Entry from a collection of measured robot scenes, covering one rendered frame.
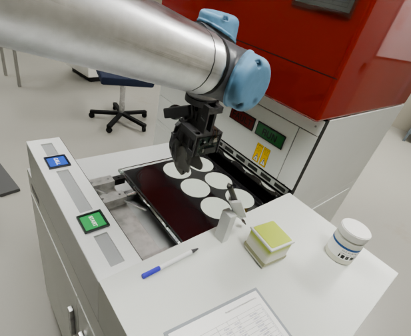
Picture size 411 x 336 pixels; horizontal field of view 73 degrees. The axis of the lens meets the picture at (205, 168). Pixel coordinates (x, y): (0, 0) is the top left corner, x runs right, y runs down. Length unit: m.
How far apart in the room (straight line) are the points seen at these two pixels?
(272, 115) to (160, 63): 0.68
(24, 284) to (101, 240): 1.18
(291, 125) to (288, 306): 0.51
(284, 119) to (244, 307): 0.56
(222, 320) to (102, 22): 0.50
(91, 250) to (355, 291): 0.59
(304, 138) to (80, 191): 0.64
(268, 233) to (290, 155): 0.33
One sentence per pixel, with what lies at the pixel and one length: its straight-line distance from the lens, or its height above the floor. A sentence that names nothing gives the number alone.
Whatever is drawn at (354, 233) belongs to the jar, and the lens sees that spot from 0.75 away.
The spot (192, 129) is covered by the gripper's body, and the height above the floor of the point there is 1.21.
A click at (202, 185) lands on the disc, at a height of 0.90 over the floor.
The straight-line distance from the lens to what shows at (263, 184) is 0.99.
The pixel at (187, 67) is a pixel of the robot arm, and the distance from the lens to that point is 0.30.
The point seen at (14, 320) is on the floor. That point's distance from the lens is 1.72.
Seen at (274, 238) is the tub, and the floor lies 1.03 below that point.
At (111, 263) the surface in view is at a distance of 0.62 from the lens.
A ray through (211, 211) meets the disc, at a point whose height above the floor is 0.90.
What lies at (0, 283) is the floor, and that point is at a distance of 1.85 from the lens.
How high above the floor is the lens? 1.46
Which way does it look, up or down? 32 degrees down
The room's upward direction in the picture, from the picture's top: 15 degrees clockwise
